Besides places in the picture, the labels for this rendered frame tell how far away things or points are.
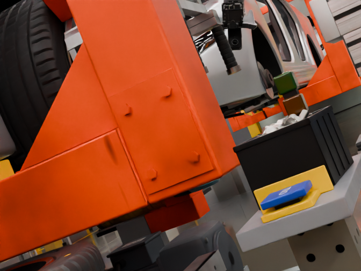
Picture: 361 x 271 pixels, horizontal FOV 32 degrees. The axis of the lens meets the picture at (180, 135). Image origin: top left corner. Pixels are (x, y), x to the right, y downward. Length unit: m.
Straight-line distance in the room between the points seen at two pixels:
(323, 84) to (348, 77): 0.21
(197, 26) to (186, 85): 0.77
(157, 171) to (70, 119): 0.21
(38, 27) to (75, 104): 0.42
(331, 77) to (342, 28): 4.01
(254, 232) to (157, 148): 0.32
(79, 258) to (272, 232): 0.31
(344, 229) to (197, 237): 0.45
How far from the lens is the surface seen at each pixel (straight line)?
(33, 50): 1.61
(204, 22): 1.90
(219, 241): 1.44
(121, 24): 1.19
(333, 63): 5.30
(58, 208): 1.29
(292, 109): 1.28
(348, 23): 1.30
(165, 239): 1.88
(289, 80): 1.28
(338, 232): 1.05
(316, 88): 5.32
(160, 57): 1.15
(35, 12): 1.68
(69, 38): 1.60
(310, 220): 0.91
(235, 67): 1.88
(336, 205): 0.90
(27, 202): 1.32
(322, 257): 1.06
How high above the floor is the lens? 0.60
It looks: 1 degrees up
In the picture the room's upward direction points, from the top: 22 degrees counter-clockwise
